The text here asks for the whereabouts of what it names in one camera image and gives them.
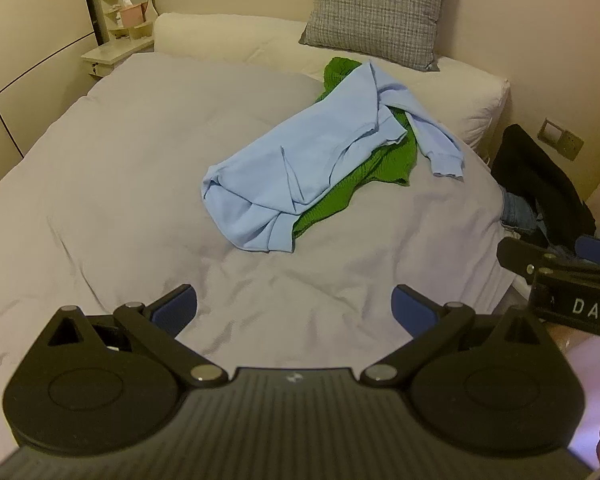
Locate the wall socket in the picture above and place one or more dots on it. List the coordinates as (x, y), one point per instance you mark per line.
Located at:
(560, 139)

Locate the white pillow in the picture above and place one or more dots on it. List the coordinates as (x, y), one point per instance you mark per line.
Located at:
(460, 95)
(220, 35)

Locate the light blue sweatshirt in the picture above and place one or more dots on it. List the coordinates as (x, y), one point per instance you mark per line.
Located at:
(310, 150)

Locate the cream tiered shelf organizer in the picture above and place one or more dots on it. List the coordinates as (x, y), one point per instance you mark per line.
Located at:
(140, 30)

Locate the cream nightstand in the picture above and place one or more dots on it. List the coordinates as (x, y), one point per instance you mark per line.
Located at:
(112, 52)

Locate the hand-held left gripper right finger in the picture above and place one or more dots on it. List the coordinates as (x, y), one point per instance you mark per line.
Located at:
(411, 309)

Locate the blue jeans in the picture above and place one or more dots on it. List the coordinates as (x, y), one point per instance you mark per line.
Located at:
(517, 210)

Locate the grey plaid pillow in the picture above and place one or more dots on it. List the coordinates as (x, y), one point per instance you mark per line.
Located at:
(380, 10)

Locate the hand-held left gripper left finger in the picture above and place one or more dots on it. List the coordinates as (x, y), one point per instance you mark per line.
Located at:
(176, 307)

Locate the green knit sweater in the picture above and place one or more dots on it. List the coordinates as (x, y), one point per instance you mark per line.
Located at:
(385, 160)

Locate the black garment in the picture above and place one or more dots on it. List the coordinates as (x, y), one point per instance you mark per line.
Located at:
(535, 170)

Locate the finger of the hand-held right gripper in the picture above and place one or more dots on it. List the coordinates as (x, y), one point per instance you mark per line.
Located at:
(597, 250)
(520, 257)

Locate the cream wardrobe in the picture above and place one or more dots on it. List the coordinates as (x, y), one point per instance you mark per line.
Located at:
(25, 40)

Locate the pink box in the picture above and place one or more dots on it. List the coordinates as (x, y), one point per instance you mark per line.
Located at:
(132, 14)

